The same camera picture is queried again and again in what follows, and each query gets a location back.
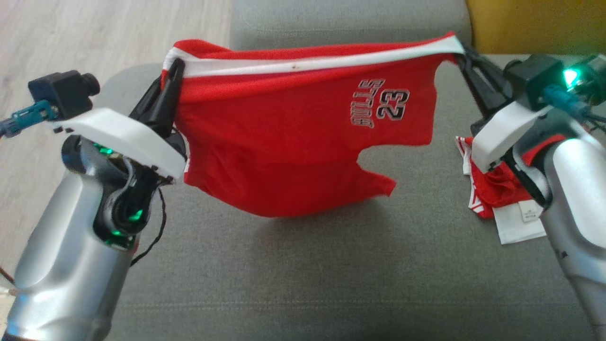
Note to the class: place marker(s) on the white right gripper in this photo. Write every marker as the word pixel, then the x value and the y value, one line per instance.
pixel 497 137

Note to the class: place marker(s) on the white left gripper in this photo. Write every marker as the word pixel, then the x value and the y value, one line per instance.
pixel 128 137

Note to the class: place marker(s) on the red Bulls jersey white sleeves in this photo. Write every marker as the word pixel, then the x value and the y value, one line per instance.
pixel 502 189

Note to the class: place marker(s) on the red shorts with white stripe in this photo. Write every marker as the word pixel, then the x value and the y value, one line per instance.
pixel 284 142

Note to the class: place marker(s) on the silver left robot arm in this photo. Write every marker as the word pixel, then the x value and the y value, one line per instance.
pixel 66 265

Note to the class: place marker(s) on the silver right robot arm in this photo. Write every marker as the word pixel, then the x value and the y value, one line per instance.
pixel 577 189

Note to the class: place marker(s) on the yellow cushion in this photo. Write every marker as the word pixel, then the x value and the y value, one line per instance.
pixel 535 23

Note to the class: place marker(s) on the grey sofa back cushion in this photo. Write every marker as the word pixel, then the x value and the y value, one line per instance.
pixel 331 23

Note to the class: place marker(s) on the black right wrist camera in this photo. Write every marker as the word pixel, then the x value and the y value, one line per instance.
pixel 532 80

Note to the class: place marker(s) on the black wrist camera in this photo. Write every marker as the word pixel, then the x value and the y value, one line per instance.
pixel 532 80
pixel 61 92

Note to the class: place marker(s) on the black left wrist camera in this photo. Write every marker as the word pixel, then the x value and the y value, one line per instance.
pixel 61 92

